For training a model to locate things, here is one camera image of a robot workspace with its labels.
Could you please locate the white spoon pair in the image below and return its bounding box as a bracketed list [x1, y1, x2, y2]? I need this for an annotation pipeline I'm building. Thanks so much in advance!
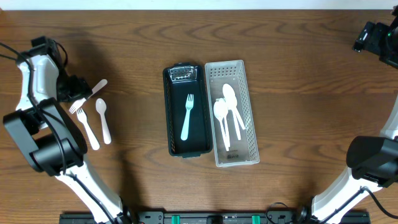
[218, 98, 231, 151]
[223, 83, 246, 129]

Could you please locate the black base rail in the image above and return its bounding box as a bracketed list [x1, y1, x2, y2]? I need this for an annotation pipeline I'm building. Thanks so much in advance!
[59, 208, 371, 224]

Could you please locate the white fork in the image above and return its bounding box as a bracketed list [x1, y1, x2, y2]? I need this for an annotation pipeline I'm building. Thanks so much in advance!
[180, 94, 194, 141]
[76, 108, 100, 151]
[69, 79, 108, 114]

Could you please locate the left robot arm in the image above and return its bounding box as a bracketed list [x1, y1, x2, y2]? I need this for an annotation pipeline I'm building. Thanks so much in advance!
[3, 52, 131, 223]

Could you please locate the black plastic basket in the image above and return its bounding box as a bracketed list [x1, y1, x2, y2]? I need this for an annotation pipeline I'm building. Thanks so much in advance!
[163, 63, 213, 158]

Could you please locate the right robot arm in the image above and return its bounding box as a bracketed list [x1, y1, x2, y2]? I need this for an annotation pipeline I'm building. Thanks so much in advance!
[295, 19, 397, 223]

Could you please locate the clear plastic basket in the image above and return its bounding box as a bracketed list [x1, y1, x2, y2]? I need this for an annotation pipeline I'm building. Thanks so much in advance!
[205, 60, 260, 167]

